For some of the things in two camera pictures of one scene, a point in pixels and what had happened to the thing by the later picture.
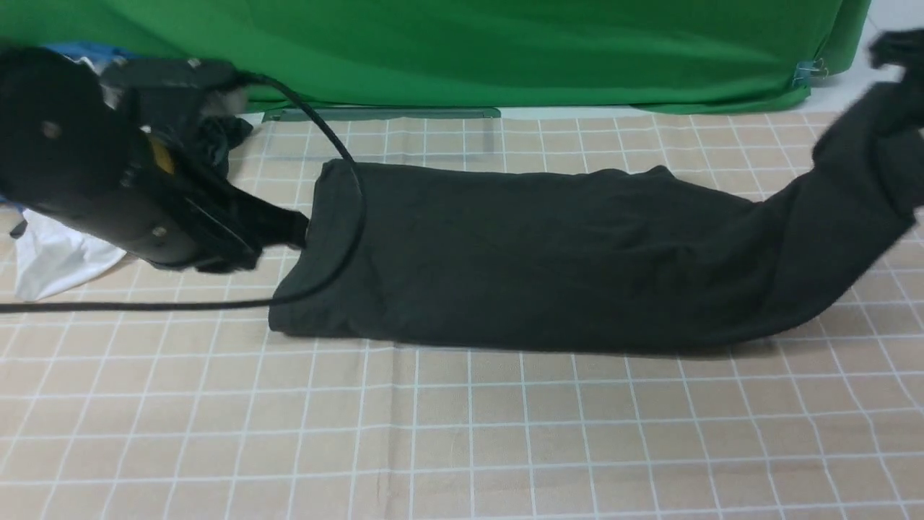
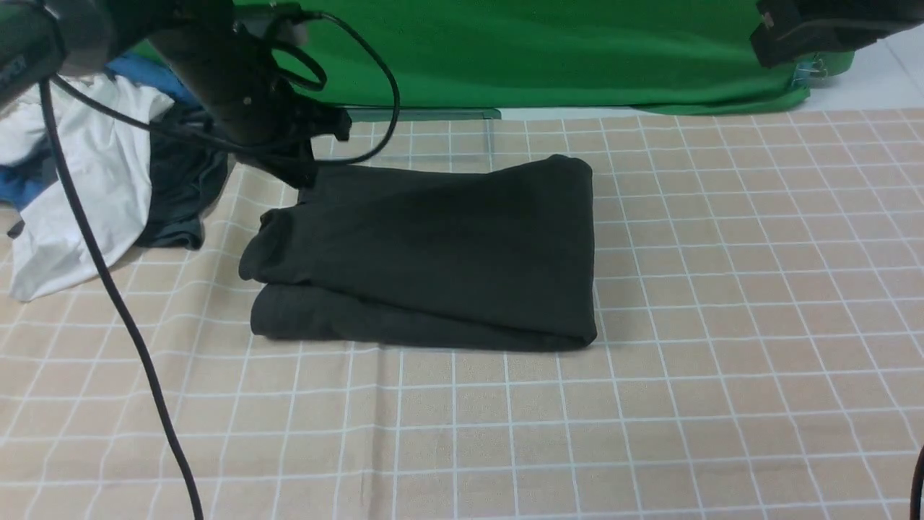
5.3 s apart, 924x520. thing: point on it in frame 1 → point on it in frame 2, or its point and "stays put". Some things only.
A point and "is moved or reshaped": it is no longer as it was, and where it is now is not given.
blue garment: [99, 53] → [23, 183]
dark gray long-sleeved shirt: [634, 261] is moved or reshaped
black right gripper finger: [270, 224] → [299, 171]
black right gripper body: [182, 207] → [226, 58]
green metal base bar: [403, 114] stays put
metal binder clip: [808, 71] stays put
